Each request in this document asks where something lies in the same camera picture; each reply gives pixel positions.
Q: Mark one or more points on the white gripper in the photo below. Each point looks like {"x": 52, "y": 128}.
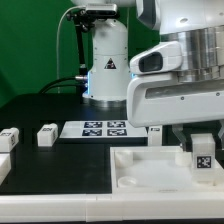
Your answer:
{"x": 155, "y": 96}

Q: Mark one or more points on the white square table top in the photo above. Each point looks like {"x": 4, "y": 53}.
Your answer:
{"x": 159, "y": 169}

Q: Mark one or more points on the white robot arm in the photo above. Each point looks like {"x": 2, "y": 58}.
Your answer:
{"x": 179, "y": 77}

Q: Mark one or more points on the white marker sheet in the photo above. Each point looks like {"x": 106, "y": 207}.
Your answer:
{"x": 101, "y": 129}

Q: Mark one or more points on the white front fence rail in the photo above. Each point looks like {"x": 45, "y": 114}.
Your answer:
{"x": 112, "y": 207}

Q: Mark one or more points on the white fence rail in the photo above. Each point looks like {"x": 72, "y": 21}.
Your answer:
{"x": 5, "y": 166}
{"x": 112, "y": 207}

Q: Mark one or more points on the black camera stand pole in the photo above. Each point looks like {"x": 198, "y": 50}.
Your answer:
{"x": 83, "y": 23}

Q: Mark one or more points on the black camera on mount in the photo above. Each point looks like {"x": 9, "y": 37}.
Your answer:
{"x": 102, "y": 10}

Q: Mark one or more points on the white left fence rail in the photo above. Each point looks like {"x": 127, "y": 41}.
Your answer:
{"x": 5, "y": 166}

